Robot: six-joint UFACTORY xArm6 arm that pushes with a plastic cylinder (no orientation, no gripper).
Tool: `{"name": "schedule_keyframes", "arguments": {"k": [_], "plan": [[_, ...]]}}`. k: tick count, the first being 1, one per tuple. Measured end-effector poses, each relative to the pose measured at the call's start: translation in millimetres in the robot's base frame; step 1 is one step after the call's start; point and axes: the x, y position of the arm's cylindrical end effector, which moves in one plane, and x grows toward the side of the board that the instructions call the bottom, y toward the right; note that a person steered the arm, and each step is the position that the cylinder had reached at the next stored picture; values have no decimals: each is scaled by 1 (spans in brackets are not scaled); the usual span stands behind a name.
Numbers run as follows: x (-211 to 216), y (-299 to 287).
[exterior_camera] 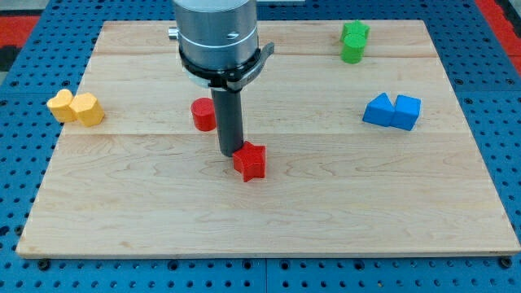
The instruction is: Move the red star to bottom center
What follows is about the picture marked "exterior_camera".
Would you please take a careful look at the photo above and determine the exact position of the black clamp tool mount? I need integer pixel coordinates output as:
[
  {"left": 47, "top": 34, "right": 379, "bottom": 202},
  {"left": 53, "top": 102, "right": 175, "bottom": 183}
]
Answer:
[{"left": 179, "top": 42, "right": 274, "bottom": 91}]

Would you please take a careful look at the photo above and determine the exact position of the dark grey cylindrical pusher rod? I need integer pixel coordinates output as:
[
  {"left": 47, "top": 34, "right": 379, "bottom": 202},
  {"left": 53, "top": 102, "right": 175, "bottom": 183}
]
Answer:
[{"left": 211, "top": 90, "right": 243, "bottom": 157}]

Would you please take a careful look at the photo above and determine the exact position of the red star block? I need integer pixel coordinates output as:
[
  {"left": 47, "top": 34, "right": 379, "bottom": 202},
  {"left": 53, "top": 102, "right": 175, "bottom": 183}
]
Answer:
[{"left": 232, "top": 141, "right": 266, "bottom": 182}]

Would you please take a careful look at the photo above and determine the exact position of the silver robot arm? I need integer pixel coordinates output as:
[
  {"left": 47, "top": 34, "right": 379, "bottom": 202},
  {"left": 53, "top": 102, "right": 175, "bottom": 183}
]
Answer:
[{"left": 172, "top": 0, "right": 275, "bottom": 157}]

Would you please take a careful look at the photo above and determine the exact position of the green star block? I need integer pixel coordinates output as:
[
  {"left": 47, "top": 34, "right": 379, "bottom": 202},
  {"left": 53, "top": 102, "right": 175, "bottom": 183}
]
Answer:
[{"left": 340, "top": 20, "right": 370, "bottom": 41}]

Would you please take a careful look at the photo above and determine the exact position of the red cylinder block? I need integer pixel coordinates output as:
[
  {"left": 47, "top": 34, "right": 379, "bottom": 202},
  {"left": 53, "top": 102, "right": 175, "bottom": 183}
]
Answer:
[{"left": 190, "top": 97, "right": 217, "bottom": 132}]

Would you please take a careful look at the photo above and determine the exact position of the green cylinder block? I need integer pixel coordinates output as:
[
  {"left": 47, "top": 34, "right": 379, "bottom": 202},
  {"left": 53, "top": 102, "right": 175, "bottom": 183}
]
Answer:
[{"left": 340, "top": 34, "right": 366, "bottom": 64}]

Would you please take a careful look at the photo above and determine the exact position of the yellow hexagon block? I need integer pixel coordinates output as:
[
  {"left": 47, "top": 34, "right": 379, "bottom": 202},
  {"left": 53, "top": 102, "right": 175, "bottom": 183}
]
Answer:
[{"left": 70, "top": 93, "right": 104, "bottom": 127}]

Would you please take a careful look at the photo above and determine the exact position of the light wooden board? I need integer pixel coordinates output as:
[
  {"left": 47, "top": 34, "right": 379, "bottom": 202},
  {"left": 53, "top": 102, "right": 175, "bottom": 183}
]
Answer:
[{"left": 16, "top": 20, "right": 520, "bottom": 259}]

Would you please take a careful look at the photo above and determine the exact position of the blue triangle block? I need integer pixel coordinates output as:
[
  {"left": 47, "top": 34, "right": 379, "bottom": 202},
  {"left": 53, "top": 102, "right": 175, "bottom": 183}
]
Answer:
[{"left": 362, "top": 93, "right": 395, "bottom": 127}]

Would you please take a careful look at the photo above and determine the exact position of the yellow heart block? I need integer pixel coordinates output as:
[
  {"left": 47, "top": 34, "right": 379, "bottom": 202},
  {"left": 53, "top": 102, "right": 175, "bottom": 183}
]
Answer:
[{"left": 46, "top": 89, "right": 77, "bottom": 123}]

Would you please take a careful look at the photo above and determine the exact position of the blue cube block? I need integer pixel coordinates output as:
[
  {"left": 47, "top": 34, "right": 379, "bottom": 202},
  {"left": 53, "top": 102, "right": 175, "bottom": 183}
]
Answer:
[{"left": 390, "top": 94, "right": 422, "bottom": 131}]

